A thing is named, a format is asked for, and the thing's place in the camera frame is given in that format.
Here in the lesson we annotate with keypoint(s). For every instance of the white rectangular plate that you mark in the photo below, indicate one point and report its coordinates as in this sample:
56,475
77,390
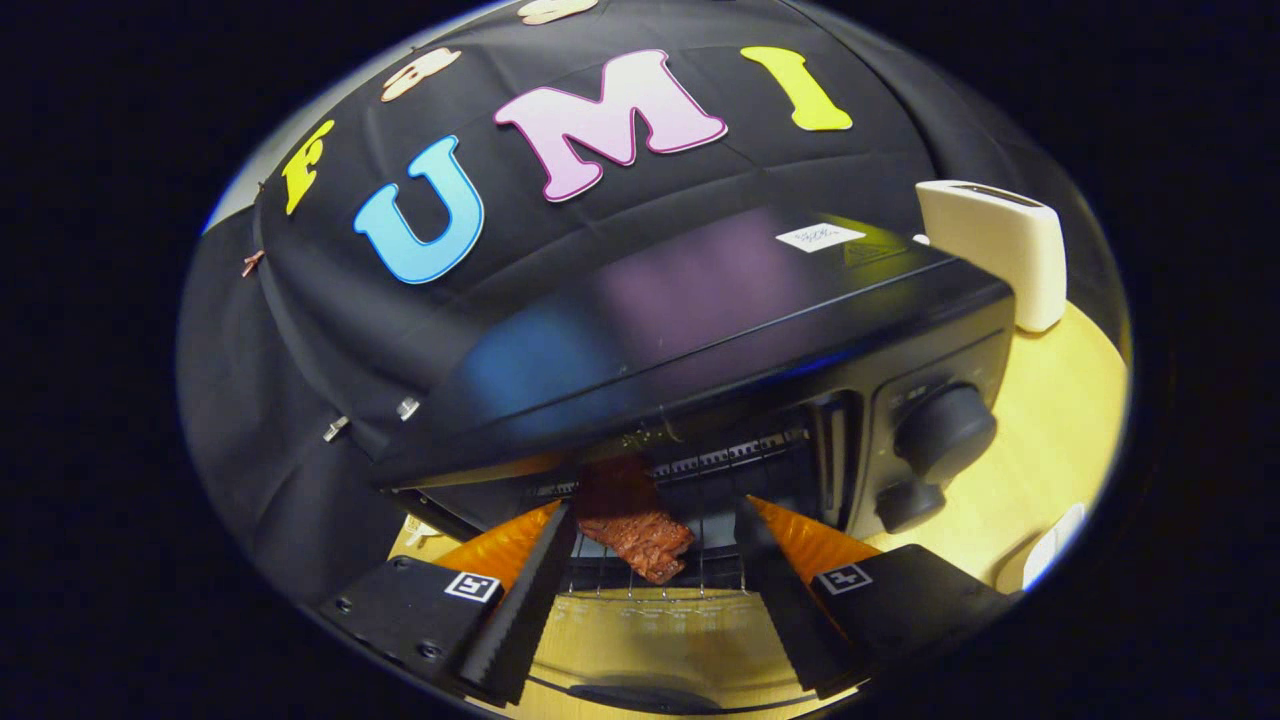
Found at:
1050,550

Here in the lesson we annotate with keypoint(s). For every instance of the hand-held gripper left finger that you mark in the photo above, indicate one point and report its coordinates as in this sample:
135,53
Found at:
525,600

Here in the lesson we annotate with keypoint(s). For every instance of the silver clip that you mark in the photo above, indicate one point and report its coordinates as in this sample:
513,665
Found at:
335,429

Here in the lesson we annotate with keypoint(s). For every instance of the pink clip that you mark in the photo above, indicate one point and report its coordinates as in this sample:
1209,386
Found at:
253,263

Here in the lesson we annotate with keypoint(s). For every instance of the red dried meat slice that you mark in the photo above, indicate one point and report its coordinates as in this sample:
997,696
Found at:
640,535

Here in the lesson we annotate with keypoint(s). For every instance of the black backdrop cloth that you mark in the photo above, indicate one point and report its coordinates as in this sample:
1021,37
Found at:
330,330

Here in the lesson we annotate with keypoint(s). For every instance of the black toaster oven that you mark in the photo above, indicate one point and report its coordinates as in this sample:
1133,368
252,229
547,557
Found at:
700,320

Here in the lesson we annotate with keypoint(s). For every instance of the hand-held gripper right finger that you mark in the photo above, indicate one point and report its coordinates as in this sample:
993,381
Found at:
785,600

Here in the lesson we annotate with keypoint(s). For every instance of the white pop-up toaster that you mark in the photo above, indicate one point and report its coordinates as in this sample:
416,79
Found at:
1000,250

